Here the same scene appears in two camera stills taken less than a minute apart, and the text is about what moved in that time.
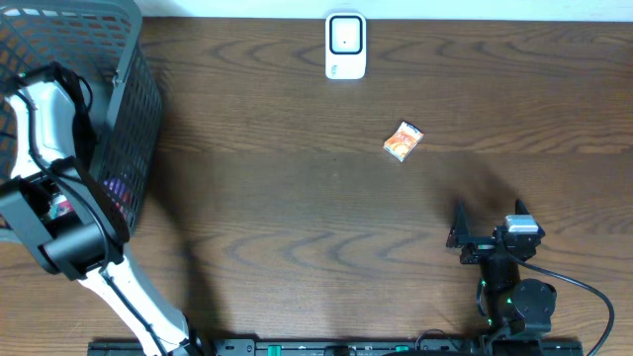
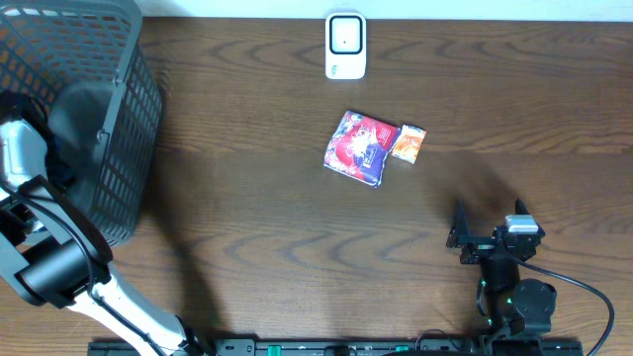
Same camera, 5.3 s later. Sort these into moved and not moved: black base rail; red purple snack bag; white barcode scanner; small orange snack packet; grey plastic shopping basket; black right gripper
Moved: small orange snack packet; red purple snack bag
Not moved: grey plastic shopping basket; black right gripper; black base rail; white barcode scanner
